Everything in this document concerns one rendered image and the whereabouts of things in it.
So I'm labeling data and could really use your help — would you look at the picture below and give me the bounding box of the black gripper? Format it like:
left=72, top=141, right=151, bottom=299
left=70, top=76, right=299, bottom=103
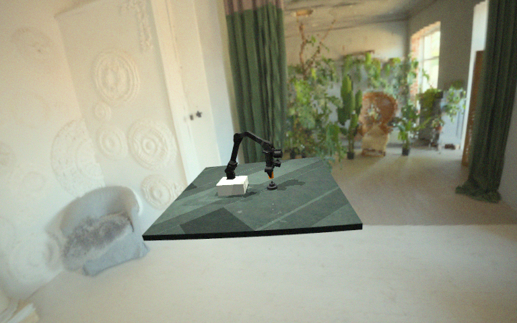
left=265, top=158, right=273, bottom=178

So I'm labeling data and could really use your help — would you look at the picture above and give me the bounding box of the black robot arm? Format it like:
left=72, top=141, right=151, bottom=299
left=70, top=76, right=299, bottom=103
left=224, top=131, right=283, bottom=180

